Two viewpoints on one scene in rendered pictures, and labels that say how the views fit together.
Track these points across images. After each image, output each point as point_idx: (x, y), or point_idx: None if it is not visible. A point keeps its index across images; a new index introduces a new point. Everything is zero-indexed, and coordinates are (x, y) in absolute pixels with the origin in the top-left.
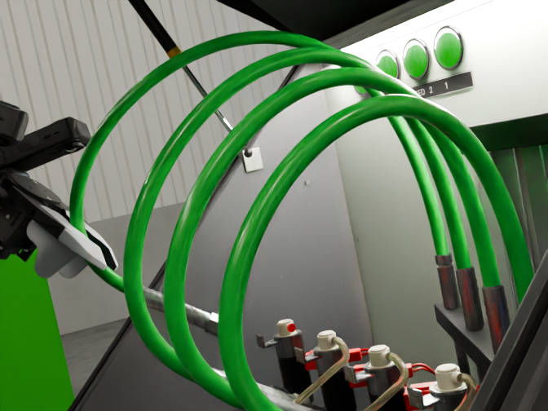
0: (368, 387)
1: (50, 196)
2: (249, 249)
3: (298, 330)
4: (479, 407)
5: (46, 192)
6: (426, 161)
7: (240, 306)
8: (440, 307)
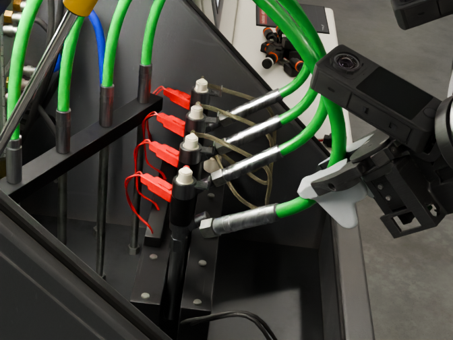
0: (205, 127)
1: (363, 146)
2: None
3: (175, 177)
4: (235, 57)
5: (369, 145)
6: (79, 30)
7: None
8: (15, 187)
